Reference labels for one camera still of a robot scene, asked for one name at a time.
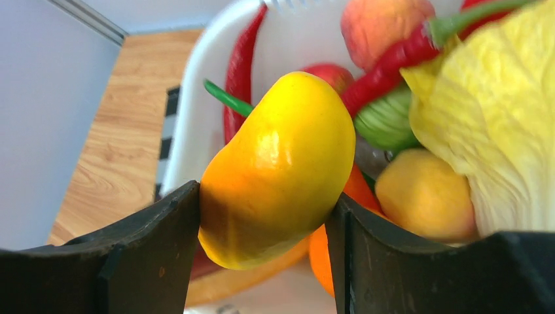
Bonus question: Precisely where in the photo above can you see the chocolate glazed eclair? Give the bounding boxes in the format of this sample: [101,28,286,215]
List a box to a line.
[185,238,309,308]

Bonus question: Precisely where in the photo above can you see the small yellow orange fruit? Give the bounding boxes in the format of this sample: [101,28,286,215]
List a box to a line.
[375,148,478,243]

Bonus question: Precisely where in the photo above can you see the black white checkerboard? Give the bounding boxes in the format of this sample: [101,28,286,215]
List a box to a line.
[154,86,181,201]

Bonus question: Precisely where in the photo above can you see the yellow mango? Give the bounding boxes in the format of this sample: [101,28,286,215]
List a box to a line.
[198,71,355,270]

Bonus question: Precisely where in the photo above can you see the pink peach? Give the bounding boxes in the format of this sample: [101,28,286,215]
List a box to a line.
[340,0,435,71]

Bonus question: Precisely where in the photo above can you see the green onion stalk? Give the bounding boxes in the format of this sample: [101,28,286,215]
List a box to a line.
[203,79,254,117]

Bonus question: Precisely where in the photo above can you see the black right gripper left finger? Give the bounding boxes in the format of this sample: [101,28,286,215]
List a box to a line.
[1,181,200,313]

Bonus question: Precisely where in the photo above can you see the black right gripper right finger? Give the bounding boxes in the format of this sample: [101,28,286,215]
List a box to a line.
[325,195,554,313]

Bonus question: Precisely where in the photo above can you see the red pepper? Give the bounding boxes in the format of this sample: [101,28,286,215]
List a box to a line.
[341,0,529,118]

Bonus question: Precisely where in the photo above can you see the white plastic food tub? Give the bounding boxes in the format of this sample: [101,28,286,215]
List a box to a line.
[156,1,361,313]

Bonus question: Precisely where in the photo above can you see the yellow napa cabbage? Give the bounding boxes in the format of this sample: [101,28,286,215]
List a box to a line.
[401,1,554,236]

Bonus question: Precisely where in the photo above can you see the long red chili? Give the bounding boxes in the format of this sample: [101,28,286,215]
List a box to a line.
[223,3,268,144]

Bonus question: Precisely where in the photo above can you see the green striped cabbage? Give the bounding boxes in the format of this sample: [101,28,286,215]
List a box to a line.
[353,84,420,153]

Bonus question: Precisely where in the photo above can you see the orange tangerine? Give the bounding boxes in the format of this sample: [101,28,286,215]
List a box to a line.
[308,225,334,297]

